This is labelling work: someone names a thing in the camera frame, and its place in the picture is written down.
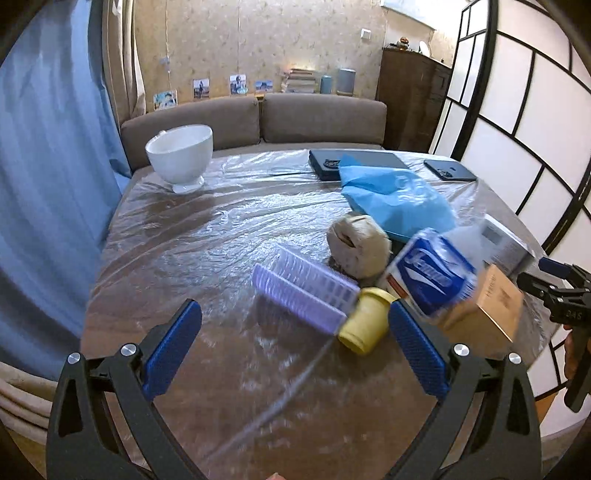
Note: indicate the beige ribbed cushion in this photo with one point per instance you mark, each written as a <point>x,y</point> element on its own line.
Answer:
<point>23,401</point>

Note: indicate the blue curtain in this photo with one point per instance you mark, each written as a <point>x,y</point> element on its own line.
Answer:
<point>46,184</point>

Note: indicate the brown cardboard box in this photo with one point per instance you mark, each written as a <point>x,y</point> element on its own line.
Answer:
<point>485,314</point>

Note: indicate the black framed folding screen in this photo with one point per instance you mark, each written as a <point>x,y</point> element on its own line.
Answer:
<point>545,92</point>

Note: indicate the large grey cylinder speaker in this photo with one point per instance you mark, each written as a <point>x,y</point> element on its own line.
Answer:
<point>346,82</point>

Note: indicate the yellow plastic cup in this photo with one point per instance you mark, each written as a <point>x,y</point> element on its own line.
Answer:
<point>364,318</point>

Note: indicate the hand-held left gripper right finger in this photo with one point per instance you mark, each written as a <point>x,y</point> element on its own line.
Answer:
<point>418,350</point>

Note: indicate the photo print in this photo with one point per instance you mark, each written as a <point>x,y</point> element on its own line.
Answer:
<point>263,86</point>
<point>238,85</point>
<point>165,100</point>
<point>201,88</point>

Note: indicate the brown sofa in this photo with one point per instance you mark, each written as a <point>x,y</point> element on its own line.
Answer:
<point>314,120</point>

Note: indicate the small round mirror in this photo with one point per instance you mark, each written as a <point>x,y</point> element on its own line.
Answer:
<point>424,46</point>

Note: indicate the dark wooden cabinet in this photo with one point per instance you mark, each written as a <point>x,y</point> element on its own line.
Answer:
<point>411,101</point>

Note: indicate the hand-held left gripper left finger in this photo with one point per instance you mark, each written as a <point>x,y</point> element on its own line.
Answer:
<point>173,350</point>

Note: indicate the stack of books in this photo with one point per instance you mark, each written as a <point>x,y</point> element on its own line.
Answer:
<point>299,81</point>

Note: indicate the purple ribbed plastic tray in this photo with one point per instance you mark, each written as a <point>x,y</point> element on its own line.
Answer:
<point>300,286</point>

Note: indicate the wall picture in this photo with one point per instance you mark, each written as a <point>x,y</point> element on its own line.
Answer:
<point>406,11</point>

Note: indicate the white footed bowl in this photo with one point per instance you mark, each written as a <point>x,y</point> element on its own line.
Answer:
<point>180,152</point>

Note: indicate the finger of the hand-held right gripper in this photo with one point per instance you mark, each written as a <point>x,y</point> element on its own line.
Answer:
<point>535,284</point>
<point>549,265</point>

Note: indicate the black tablet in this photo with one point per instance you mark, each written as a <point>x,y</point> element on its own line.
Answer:
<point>450,170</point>

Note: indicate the beige curtain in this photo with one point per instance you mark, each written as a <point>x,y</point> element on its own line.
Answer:
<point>122,55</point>

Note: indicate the white wall switch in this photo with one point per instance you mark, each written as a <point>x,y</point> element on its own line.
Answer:
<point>366,34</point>

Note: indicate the black laptop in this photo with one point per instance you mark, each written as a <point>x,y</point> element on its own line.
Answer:
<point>369,157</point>

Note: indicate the person's right hand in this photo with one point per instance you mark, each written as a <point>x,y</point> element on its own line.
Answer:
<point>571,353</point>

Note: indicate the blue tissue packet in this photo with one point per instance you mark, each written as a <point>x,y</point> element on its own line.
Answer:
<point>429,272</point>

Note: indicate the white box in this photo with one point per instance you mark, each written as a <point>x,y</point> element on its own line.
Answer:
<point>503,244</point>

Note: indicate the small figurine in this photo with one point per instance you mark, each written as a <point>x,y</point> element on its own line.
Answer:
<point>400,44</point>

